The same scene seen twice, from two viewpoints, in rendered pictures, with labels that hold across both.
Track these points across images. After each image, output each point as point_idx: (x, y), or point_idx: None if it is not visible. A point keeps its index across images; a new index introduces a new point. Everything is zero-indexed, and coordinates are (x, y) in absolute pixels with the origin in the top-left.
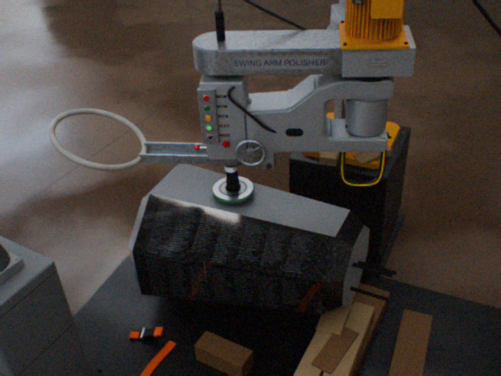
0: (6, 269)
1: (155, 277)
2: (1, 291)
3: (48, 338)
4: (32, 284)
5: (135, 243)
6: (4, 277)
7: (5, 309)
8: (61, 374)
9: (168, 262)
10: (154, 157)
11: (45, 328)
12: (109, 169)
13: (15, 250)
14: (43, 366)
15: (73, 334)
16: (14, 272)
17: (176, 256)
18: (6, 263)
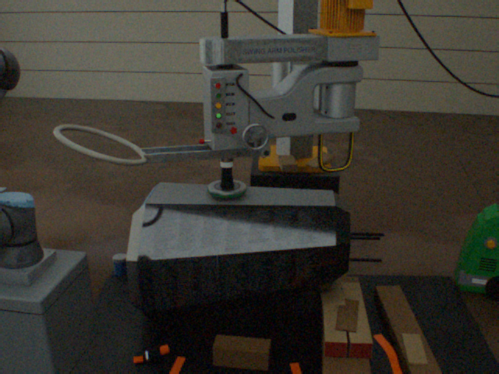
0: (44, 259)
1: (161, 287)
2: (44, 280)
3: (81, 345)
4: (72, 274)
5: (138, 252)
6: (42, 268)
7: (54, 296)
8: None
9: (178, 263)
10: (159, 157)
11: (79, 332)
12: (126, 163)
13: None
14: None
15: (97, 347)
16: (50, 266)
17: (186, 255)
18: (43, 253)
